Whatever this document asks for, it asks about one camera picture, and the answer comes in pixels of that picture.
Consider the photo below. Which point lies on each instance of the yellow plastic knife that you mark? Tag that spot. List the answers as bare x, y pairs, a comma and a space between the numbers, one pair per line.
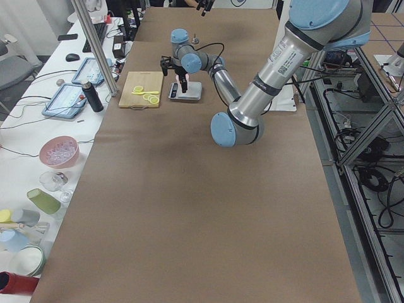
144, 93

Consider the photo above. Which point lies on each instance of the light blue cup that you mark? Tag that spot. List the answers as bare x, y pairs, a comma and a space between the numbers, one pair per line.
14, 240

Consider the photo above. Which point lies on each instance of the silver kitchen scale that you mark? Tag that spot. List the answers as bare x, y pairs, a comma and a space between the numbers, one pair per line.
192, 94

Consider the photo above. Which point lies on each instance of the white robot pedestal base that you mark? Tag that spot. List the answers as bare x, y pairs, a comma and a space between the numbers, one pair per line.
284, 101

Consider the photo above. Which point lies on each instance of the green plastic cup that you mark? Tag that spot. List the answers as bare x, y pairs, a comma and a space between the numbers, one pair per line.
45, 202

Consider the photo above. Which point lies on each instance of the far blue teach pendant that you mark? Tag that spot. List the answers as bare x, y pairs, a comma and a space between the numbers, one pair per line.
89, 70

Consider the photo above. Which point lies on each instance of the white green-rimmed bowl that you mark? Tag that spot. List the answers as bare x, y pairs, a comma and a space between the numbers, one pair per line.
29, 261

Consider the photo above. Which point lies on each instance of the black thermos bottle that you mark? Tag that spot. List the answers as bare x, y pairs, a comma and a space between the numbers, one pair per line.
91, 95

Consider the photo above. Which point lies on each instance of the pink plastic cup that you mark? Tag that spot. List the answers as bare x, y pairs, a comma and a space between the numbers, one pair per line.
186, 77

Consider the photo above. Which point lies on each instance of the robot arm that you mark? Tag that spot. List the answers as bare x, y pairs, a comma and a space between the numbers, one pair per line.
312, 26

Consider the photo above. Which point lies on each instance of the pink bowl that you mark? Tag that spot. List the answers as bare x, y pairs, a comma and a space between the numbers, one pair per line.
60, 152

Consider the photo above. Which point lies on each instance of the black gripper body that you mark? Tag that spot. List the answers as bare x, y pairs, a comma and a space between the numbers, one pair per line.
180, 76
203, 6

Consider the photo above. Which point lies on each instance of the near blue teach pendant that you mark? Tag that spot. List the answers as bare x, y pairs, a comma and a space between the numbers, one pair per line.
67, 102

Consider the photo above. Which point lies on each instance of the lemon slice row end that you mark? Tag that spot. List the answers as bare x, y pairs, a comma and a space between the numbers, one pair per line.
153, 99

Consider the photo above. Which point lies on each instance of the clear glass sauce bottle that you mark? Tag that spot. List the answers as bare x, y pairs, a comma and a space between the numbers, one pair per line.
195, 40

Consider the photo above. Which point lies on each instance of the yellow plastic cup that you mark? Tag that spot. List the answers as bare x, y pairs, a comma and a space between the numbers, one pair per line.
5, 216

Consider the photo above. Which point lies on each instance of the wooden cutting board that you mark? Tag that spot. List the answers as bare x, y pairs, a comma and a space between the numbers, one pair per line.
150, 80

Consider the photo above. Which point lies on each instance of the lemon slice front pair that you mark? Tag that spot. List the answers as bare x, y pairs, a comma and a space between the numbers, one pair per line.
137, 90

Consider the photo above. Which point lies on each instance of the grey plastic cup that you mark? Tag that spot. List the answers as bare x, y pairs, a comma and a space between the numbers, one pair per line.
27, 217

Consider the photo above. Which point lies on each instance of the blue teach pendant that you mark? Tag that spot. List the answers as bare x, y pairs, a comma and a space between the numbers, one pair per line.
89, 70
67, 102

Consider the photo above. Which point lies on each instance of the aluminium frame post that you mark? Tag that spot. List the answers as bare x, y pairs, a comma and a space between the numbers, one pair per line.
96, 47

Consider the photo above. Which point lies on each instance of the wine glass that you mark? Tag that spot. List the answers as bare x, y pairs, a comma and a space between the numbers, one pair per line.
56, 181

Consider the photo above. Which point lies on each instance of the black computer mouse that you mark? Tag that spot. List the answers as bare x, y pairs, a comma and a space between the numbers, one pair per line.
72, 57

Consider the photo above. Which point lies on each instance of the black phone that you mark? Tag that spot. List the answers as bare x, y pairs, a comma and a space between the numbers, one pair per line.
66, 37

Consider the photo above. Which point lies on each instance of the red cylinder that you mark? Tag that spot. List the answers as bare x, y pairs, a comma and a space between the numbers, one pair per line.
14, 284

